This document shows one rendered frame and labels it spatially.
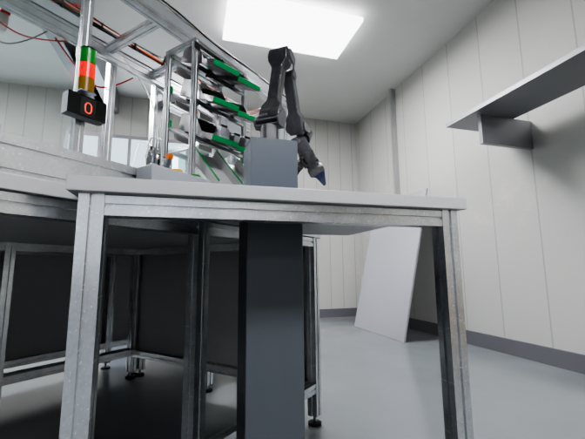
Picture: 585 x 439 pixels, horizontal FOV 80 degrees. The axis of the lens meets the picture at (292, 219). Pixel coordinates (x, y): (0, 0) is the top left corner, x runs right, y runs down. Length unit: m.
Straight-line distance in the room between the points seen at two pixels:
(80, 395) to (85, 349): 0.08
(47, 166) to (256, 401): 0.74
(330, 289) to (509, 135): 3.18
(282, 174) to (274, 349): 0.48
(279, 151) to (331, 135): 4.63
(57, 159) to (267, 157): 0.51
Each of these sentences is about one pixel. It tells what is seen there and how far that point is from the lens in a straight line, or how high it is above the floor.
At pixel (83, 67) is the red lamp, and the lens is 1.41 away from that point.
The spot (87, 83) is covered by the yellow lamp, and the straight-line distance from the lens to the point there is 1.39.
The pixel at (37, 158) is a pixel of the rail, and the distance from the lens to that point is 0.94.
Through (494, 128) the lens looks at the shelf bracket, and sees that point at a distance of 3.05.
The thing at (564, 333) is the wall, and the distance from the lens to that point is 3.14.
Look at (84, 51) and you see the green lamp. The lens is 1.44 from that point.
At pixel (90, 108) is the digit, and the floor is 1.20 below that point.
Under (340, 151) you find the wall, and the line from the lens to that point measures 5.62.
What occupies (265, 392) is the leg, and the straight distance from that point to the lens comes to 1.01.
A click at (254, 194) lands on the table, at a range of 0.75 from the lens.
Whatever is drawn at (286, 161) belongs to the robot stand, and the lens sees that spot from 1.03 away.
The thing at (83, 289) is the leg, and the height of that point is 0.65.
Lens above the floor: 0.68
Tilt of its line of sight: 8 degrees up
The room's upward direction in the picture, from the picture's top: straight up
